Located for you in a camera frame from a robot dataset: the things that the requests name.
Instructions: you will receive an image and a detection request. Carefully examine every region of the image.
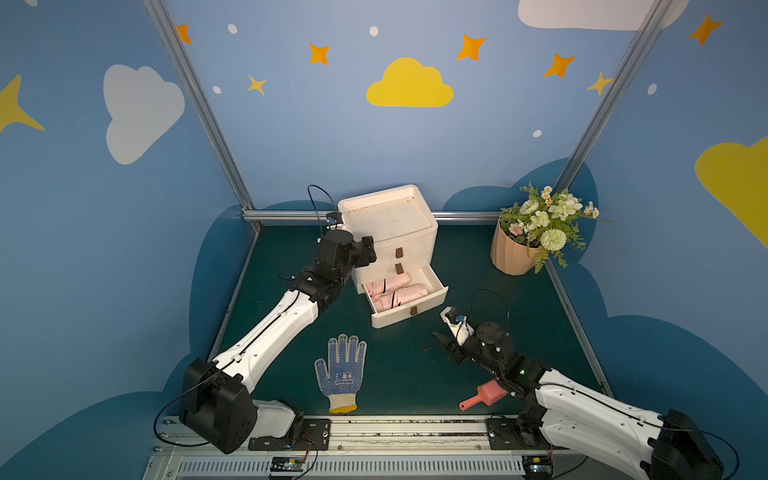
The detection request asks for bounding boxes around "pink umbrella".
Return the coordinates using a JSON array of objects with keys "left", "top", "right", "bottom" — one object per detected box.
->
[
  {"left": 365, "top": 273, "right": 411, "bottom": 299},
  {"left": 373, "top": 284, "right": 429, "bottom": 313}
]

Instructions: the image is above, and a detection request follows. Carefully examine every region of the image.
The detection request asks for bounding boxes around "white three-drawer cabinet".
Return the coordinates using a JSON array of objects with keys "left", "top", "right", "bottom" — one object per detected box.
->
[{"left": 338, "top": 185, "right": 448, "bottom": 329}]

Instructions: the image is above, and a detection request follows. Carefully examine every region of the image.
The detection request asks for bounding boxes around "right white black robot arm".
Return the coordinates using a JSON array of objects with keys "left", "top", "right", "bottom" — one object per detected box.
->
[{"left": 435, "top": 307, "right": 725, "bottom": 479}]

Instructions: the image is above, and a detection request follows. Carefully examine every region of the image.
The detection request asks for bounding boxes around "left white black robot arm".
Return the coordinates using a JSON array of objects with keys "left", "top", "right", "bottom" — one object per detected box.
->
[{"left": 179, "top": 229, "right": 377, "bottom": 454}]

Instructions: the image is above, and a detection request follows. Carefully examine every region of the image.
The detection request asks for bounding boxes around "pink plastic scoop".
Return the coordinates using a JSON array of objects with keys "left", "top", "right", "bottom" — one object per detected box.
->
[{"left": 459, "top": 380, "right": 509, "bottom": 411}]

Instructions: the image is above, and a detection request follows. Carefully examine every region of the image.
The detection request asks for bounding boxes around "blue dotted work glove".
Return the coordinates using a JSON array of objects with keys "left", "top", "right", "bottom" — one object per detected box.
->
[{"left": 314, "top": 334, "right": 368, "bottom": 414}]

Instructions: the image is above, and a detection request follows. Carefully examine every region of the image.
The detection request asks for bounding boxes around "peach pot with flowers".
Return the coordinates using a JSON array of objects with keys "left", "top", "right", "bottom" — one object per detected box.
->
[{"left": 490, "top": 184, "right": 601, "bottom": 276}]

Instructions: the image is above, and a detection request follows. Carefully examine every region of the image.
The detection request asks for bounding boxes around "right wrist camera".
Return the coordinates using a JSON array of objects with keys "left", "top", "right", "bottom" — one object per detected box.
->
[{"left": 440, "top": 307, "right": 475, "bottom": 346}]

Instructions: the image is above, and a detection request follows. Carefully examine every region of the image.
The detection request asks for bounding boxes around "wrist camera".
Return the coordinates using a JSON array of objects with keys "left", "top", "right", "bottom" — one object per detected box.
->
[
  {"left": 440, "top": 307, "right": 475, "bottom": 346},
  {"left": 325, "top": 211, "right": 343, "bottom": 229}
]

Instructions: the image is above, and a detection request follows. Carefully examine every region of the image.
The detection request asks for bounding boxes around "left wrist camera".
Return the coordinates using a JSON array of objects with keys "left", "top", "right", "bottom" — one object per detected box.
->
[{"left": 325, "top": 211, "right": 343, "bottom": 229}]

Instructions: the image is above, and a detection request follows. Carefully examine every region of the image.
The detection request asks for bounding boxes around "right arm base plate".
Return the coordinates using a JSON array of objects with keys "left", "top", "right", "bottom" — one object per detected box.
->
[{"left": 485, "top": 415, "right": 565, "bottom": 451}]

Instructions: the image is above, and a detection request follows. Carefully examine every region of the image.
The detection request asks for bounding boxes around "aluminium front rail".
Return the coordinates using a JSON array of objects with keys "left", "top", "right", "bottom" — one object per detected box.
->
[{"left": 142, "top": 413, "right": 670, "bottom": 480}]

